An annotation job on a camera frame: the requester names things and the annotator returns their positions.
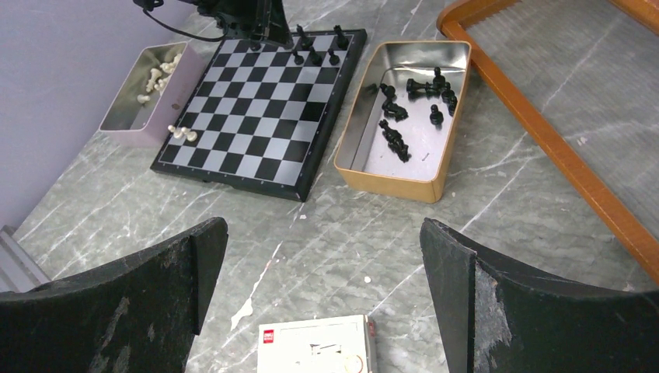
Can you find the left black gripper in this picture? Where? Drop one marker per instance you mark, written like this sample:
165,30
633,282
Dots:
262,21

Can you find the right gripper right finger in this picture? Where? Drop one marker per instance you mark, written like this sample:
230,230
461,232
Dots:
498,314

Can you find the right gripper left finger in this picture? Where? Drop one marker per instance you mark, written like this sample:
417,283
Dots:
138,313

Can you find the black pawn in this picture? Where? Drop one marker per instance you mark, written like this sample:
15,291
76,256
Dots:
314,57
436,116
297,58

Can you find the black rook corner board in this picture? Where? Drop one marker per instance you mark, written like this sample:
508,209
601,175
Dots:
342,42

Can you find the white pawn on board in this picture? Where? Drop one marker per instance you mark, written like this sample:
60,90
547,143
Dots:
191,136

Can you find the tin box white pieces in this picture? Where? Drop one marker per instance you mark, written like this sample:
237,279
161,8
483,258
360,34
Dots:
153,95

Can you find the tin box black pieces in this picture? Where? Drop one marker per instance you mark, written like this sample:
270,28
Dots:
364,159

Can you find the black white chessboard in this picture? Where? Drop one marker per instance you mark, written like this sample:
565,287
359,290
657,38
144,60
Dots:
263,122

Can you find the white red card box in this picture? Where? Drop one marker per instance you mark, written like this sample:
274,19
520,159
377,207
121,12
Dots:
343,344

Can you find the orange wooden rack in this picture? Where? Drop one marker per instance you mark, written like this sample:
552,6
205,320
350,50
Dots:
581,77

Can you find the black knight standing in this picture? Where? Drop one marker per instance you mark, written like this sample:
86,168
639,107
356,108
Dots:
394,111

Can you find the black queen lying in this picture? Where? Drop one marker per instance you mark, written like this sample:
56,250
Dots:
434,88

